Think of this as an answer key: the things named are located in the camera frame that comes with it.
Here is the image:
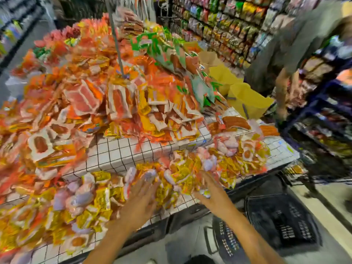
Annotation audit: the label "person's right hand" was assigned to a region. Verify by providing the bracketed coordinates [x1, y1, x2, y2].
[192, 174, 237, 220]

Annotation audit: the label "person's left hand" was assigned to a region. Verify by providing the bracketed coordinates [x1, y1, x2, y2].
[118, 172, 162, 231]

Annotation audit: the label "tiled white display table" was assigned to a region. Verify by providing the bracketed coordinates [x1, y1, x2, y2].
[0, 107, 300, 264]

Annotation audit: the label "pink sausages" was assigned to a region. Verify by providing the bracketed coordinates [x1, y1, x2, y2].
[52, 165, 145, 219]

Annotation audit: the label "black shopping basket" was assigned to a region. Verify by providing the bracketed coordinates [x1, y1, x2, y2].
[203, 191, 323, 264]

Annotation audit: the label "red label brown sausage pack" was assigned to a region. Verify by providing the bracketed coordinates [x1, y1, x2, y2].
[220, 114, 253, 132]

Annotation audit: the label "long orange sausage pack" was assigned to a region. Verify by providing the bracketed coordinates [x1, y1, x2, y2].
[258, 124, 281, 137]

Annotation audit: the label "pile of small snack packets tier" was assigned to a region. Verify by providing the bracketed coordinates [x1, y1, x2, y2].
[0, 132, 271, 264]

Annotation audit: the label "large pile of sausage packets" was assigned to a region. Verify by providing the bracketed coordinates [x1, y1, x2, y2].
[0, 12, 221, 187]

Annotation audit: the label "pile of sausage packets tier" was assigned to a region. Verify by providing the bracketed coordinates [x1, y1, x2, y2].
[129, 27, 229, 110]

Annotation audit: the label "person's left forearm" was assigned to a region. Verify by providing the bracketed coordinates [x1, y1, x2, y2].
[82, 220, 143, 264]

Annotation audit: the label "person's right forearm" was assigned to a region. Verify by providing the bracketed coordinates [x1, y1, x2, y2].
[220, 212, 287, 264]

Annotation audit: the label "yellow bin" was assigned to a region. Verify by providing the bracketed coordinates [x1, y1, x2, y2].
[209, 64, 243, 97]
[228, 82, 276, 120]
[198, 49, 223, 69]

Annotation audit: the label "blue goods rack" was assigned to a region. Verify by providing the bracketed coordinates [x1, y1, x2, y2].
[280, 36, 352, 157]

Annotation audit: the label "grey metal pole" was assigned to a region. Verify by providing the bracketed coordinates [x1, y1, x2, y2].
[107, 0, 131, 79]

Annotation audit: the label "store shelving with packaged goods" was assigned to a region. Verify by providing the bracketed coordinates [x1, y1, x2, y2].
[170, 0, 309, 72]
[0, 0, 45, 69]

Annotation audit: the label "black wire shopping cart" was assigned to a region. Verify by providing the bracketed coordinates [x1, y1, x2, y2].
[278, 115, 352, 187]

